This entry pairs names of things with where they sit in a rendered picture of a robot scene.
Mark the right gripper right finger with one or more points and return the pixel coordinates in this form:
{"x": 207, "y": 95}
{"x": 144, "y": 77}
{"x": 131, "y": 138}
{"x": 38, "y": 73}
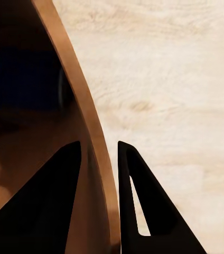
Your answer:
{"x": 170, "y": 234}

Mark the can of soda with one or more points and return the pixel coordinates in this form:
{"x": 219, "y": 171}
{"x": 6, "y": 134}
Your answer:
{"x": 32, "y": 80}

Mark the trash can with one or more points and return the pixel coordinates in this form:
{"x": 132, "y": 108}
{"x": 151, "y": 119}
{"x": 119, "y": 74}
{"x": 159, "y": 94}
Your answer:
{"x": 28, "y": 139}

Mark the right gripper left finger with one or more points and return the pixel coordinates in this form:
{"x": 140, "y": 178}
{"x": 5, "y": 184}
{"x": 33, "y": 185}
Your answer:
{"x": 36, "y": 219}

